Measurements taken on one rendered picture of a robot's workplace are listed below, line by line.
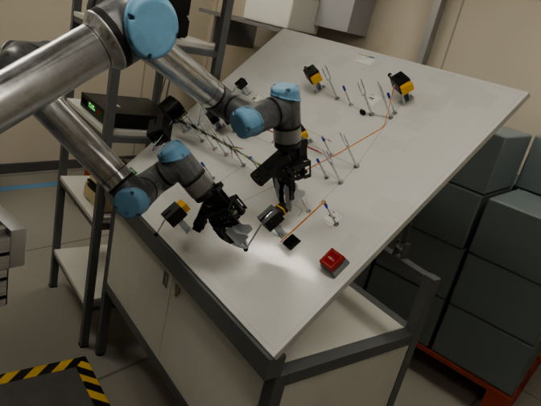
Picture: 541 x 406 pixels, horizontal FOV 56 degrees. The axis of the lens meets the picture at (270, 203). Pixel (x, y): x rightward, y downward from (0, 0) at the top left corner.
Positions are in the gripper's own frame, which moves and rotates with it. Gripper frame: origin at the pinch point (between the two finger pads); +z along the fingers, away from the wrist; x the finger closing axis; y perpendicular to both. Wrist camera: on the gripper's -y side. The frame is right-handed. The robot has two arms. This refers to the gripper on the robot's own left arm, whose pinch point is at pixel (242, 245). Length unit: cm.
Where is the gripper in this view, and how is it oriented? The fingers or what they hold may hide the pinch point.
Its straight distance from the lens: 145.4
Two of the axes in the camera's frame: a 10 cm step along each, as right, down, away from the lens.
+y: 7.8, -3.2, -5.4
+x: 2.7, -6.0, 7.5
